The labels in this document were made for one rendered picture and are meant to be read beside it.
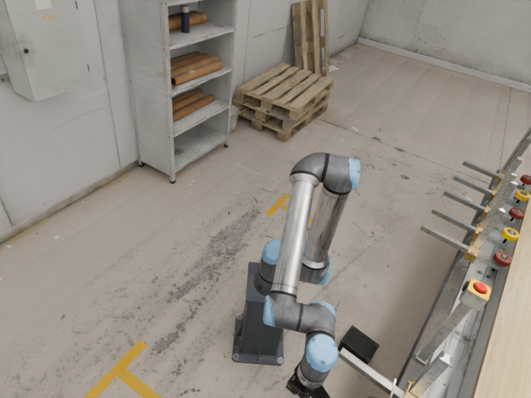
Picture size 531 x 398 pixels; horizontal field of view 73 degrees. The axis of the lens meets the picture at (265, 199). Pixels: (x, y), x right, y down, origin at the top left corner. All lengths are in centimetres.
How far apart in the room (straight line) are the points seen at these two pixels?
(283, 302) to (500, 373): 93
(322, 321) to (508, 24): 769
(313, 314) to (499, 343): 90
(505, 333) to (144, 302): 204
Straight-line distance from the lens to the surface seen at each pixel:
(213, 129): 412
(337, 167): 137
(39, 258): 307
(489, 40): 849
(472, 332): 221
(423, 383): 150
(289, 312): 118
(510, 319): 196
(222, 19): 366
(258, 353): 234
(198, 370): 237
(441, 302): 211
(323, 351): 113
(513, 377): 178
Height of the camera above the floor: 216
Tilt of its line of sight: 39 degrees down
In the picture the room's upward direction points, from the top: 9 degrees clockwise
